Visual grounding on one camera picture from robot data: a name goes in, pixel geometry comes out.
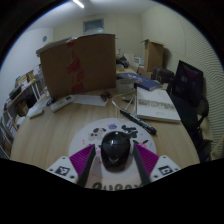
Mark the low bookshelf with books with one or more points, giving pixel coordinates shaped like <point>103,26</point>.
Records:
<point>8,133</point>

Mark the dark bag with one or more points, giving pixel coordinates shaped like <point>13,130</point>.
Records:
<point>163,75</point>

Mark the black computer mouse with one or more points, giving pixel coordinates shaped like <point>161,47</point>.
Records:
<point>115,151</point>

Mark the white paper sheet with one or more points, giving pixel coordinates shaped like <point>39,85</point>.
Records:
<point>90,100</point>

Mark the wooden side desk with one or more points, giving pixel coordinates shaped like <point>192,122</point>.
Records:
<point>23,96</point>

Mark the round wall clock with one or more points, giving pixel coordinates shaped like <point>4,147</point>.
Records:
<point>44,38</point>

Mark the clear plastic container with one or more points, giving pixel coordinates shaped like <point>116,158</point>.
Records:
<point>125,86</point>

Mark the blue book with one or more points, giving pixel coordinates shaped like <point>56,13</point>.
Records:
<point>143,81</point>

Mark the small dark brown object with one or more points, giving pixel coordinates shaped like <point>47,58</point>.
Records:
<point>106,96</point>

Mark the tall open cardboard box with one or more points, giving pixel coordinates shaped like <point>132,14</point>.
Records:
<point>153,55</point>

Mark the grey door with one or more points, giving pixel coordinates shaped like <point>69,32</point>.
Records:
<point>93,26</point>

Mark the white book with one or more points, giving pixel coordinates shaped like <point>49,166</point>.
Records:
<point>156,105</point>

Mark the long white remote control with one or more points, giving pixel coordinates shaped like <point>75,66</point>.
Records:
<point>36,113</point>

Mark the flat cardboard sheets stack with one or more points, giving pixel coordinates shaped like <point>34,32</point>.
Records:
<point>55,45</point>

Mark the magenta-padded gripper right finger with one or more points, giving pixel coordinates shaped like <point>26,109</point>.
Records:
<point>163,168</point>

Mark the ceiling tube light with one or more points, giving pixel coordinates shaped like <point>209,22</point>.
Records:
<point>78,3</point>

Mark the black marker pen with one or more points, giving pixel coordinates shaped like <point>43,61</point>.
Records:
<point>138,121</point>

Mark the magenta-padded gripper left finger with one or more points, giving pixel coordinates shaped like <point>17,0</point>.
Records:
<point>63,169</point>

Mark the large brown cardboard box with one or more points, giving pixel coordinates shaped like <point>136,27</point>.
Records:
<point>80,66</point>

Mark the black office chair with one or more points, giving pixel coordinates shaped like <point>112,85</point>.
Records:
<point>190,90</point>

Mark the round white printed mouse pad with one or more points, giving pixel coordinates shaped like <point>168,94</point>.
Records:
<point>113,125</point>

